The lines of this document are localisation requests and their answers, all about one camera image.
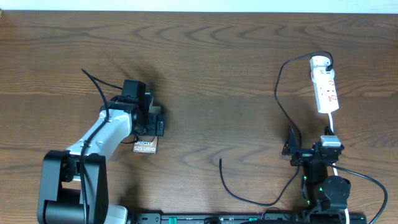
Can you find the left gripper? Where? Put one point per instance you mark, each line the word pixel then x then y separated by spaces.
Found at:
pixel 158 125

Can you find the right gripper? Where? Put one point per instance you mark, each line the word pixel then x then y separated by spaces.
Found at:
pixel 290 147

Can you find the Samsung Galaxy smartphone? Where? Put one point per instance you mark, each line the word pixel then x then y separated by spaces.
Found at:
pixel 146 143

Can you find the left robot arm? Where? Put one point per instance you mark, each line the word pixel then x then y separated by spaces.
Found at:
pixel 74 182

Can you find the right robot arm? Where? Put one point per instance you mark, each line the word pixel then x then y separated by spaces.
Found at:
pixel 326 194

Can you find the white USB charger adapter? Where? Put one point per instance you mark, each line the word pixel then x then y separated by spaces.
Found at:
pixel 319 61

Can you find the white power strip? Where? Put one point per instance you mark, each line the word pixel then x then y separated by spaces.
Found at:
pixel 325 90

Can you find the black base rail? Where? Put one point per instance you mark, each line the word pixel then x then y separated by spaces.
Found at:
pixel 156 218

